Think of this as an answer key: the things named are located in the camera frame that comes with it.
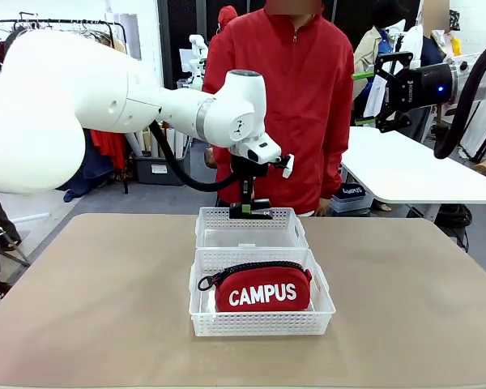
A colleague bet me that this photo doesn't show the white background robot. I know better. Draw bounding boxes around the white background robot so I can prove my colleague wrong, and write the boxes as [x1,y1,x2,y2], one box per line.
[180,34,210,88]

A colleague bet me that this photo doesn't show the black clothes rack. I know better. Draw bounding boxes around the black clothes rack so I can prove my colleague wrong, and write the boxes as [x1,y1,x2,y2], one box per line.
[0,15,130,195]

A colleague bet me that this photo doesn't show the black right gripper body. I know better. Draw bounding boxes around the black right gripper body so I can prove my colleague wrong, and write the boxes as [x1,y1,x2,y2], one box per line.
[395,63,453,109]

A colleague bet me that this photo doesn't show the grey storage bin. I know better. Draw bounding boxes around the grey storage bin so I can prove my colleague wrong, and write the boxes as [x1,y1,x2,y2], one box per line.
[131,152,187,186]

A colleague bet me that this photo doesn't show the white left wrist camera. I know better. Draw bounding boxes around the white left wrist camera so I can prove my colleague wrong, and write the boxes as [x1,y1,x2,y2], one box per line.
[273,152,296,179]

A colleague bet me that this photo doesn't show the red hanging garment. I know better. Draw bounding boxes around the red hanging garment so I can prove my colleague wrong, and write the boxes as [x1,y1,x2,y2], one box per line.
[89,129,129,171]

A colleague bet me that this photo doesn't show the white background table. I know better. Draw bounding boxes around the white background table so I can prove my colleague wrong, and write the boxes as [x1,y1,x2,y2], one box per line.
[340,125,486,222]

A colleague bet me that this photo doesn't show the person in red jacket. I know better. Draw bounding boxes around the person in red jacket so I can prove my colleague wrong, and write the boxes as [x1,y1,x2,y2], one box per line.
[202,0,356,216]

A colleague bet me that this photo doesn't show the dark blue garment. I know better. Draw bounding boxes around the dark blue garment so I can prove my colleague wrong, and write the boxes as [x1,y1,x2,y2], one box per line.
[62,133,121,203]

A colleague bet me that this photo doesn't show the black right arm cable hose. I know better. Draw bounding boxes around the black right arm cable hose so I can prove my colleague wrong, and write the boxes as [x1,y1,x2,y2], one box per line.
[433,36,486,160]

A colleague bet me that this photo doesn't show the person's left forearm red sleeve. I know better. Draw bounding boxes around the person's left forearm red sleeve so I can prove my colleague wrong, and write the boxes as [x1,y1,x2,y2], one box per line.
[318,121,354,202]

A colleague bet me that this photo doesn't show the black bag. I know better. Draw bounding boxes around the black bag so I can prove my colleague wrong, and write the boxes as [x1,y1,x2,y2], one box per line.
[433,203,473,230]

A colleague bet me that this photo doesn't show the white perforated plastic basket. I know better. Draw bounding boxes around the white perforated plastic basket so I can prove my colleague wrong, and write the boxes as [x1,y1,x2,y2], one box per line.
[194,206,310,250]
[188,247,336,337]

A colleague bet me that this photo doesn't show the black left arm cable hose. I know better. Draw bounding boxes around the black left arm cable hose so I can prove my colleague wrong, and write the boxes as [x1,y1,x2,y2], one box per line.
[147,120,238,191]

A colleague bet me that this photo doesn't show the background person blurred face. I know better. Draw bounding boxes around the background person blurred face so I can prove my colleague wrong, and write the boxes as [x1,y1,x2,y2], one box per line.
[420,0,463,64]

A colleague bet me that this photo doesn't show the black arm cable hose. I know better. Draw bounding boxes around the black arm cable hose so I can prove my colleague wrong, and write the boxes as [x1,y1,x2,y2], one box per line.
[147,120,238,191]
[433,36,486,160]

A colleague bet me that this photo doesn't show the red campus zipper pouch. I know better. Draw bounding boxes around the red campus zipper pouch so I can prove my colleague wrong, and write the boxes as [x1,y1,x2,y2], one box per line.
[197,260,315,313]

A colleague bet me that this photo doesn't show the navy campus pouch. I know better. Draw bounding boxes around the navy campus pouch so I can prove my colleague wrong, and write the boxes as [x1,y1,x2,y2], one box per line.
[332,182,368,203]

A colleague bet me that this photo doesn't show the red hood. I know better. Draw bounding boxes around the red hood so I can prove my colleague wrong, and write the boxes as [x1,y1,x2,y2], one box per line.
[217,5,239,33]

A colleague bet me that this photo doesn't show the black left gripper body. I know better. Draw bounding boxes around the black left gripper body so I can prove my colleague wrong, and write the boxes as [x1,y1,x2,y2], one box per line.
[230,153,269,207]

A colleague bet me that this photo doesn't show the white paper roll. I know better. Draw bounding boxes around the white paper roll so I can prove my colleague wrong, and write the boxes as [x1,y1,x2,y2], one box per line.
[125,131,145,159]
[164,127,178,160]

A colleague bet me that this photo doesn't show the person's right forearm red sleeve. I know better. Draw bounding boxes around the person's right forearm red sleeve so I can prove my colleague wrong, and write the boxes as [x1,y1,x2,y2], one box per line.
[212,143,235,207]

